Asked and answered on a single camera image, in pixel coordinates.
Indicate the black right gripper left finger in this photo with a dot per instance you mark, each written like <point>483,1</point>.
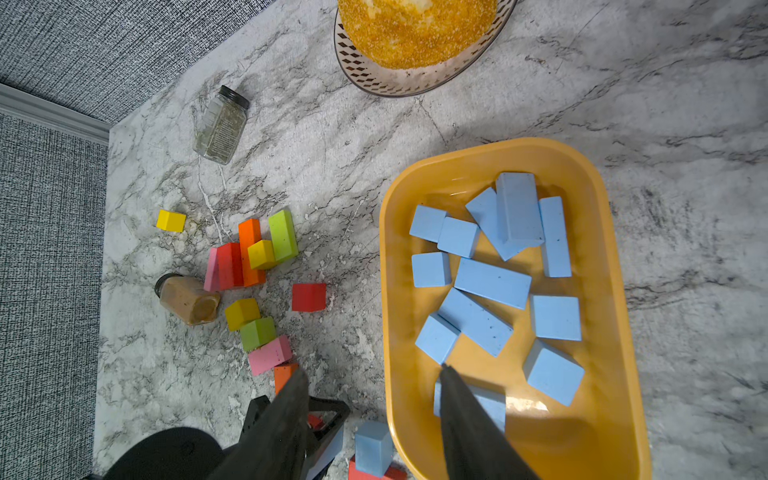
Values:
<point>276,446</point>

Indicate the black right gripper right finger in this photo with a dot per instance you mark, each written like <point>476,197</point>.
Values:
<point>474,448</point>

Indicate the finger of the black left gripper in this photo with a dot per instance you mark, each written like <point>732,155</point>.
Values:
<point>294,436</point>

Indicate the blue long block bottom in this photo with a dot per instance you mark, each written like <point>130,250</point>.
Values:
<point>492,402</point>

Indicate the blue long block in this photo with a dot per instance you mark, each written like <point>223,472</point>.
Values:
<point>492,402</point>
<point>555,250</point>
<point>520,223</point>

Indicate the yellow plastic tray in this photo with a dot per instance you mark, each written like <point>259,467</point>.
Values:
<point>602,433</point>

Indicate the blue block picked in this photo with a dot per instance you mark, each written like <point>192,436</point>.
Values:
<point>458,237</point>
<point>427,223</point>

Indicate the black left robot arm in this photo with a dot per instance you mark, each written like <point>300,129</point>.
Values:
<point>190,453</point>

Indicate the blue cube near red block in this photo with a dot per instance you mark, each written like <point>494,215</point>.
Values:
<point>374,448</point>

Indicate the orange block lower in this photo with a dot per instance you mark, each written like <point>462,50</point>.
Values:
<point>283,373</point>

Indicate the pink long block lower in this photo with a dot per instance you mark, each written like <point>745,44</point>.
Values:
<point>270,355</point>

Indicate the pink long block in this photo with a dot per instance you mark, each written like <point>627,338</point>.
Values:
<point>270,355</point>
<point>211,281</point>

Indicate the green small block middle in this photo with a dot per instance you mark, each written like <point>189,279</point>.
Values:
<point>257,333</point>

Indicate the yellow small block lower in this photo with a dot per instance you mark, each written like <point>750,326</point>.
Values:
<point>241,312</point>

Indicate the yellow small block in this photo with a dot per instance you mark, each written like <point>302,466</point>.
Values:
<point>261,255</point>
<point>241,312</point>

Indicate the small red cube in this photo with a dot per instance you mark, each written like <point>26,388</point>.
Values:
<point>309,297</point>

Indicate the amber spice jar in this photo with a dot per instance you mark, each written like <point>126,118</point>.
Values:
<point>186,298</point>

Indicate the pink long block upper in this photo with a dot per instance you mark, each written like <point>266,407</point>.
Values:
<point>211,281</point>

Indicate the red block upper left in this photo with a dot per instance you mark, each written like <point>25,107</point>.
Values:
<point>230,268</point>

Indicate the yellow small block middle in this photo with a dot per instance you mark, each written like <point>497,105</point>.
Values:
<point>261,255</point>

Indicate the green long block upper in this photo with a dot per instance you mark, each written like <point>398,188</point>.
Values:
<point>283,236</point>

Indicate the orange long block upper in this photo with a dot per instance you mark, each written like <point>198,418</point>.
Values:
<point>249,234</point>

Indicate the yellow cube block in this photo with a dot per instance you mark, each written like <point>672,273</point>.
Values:
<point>170,221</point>

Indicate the glass spice jar black lid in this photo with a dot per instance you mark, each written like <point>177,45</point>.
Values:
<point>221,127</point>

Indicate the patterned bowl of yellow grains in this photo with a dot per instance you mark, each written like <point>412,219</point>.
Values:
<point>399,49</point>

